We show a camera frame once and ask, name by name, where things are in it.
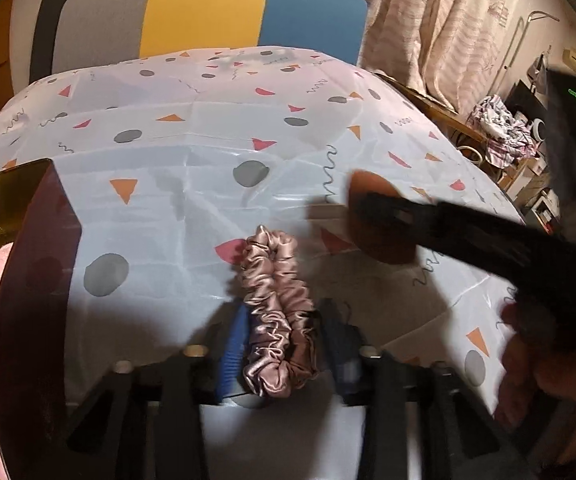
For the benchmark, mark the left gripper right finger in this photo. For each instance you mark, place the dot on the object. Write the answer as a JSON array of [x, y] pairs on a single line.
[[342, 342]]

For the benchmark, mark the wooden side table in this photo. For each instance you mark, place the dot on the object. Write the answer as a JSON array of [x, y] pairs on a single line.
[[468, 141]]

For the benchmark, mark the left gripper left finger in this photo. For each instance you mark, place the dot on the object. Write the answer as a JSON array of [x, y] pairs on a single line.
[[231, 356]]

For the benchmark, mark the patterned light blue tablecloth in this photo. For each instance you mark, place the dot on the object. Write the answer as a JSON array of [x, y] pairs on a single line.
[[172, 162]]

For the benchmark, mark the tracker with green light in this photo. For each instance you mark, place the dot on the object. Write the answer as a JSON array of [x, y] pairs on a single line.
[[561, 134]]

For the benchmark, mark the brown felt hat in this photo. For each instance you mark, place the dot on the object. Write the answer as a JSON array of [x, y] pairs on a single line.
[[377, 237]]

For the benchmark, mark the grey yellow blue chair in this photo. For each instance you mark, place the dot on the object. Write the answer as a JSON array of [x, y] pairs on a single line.
[[72, 34]]

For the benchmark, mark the floral cloth pile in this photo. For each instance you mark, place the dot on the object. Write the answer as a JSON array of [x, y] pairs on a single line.
[[508, 140]]

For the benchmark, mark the person's right hand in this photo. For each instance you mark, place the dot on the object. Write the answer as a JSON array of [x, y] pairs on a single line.
[[528, 369]]

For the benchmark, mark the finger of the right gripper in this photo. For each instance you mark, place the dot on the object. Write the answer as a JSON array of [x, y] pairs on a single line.
[[444, 227]]

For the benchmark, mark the beige patterned curtain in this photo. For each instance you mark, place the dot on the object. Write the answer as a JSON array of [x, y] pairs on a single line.
[[445, 49]]

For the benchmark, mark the pink satin scrunchie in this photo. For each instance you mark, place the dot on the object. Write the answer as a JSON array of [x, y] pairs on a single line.
[[282, 343]]

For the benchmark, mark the gold lined maroon box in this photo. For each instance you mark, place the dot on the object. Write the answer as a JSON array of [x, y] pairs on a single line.
[[37, 217]]

